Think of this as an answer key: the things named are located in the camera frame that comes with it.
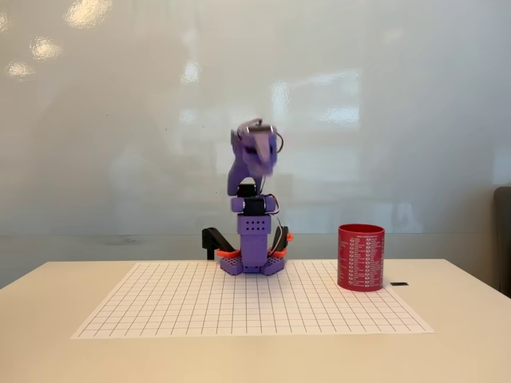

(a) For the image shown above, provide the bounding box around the red cup with white print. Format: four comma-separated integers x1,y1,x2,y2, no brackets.
337,223,386,294

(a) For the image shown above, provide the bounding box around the white grid paper sheet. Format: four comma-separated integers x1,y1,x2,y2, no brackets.
70,261,436,341

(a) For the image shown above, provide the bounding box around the black clamp with orange knob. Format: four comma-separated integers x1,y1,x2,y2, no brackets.
267,225,295,258

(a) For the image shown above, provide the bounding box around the black clamp with orange pad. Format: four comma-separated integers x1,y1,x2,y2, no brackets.
201,226,241,261

